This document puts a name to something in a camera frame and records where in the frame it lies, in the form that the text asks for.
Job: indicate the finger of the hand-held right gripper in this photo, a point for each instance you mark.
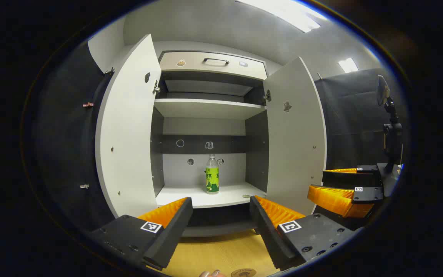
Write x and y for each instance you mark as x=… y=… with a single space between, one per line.
x=344 y=176
x=333 y=200

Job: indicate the black clip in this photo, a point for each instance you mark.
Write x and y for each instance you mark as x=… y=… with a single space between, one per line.
x=109 y=71

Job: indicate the white cabinet shelf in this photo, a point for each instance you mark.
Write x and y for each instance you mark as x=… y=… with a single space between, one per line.
x=206 y=109

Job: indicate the long ceiling light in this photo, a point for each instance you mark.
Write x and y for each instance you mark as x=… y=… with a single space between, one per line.
x=283 y=13

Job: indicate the green label plastic bottle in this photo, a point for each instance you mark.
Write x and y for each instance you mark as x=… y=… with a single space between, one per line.
x=212 y=175

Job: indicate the small ceiling light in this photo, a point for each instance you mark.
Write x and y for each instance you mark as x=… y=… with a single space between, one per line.
x=347 y=64

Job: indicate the red clip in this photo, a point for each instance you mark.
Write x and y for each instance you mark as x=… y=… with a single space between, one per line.
x=88 y=104

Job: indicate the black backdrop cloth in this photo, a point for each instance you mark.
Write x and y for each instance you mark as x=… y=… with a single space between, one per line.
x=352 y=115
x=64 y=154

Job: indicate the metal door hinge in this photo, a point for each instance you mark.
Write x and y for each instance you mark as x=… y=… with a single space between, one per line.
x=156 y=88
x=267 y=95

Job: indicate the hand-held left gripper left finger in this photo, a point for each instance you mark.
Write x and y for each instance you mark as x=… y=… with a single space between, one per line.
x=175 y=231

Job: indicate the round wooden coaster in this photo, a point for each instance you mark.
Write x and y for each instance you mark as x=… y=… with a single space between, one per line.
x=243 y=272

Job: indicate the white and grey cabinet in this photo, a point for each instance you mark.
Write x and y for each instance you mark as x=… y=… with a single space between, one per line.
x=258 y=154

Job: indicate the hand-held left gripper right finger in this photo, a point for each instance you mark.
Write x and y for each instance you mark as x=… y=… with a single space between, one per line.
x=267 y=234

